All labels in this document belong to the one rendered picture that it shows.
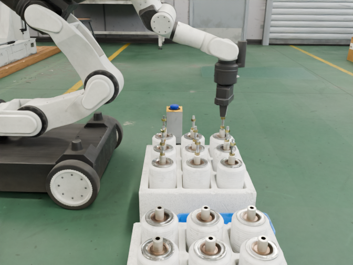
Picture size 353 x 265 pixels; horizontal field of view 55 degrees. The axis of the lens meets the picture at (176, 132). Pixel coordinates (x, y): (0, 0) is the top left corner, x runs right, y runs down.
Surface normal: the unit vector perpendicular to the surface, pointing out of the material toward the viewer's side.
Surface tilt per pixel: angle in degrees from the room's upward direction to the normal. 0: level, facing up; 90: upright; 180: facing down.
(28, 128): 90
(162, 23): 105
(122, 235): 0
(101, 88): 90
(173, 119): 90
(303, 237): 0
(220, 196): 90
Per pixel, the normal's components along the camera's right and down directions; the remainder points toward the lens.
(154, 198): 0.01, 0.37
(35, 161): 0.01, -0.93
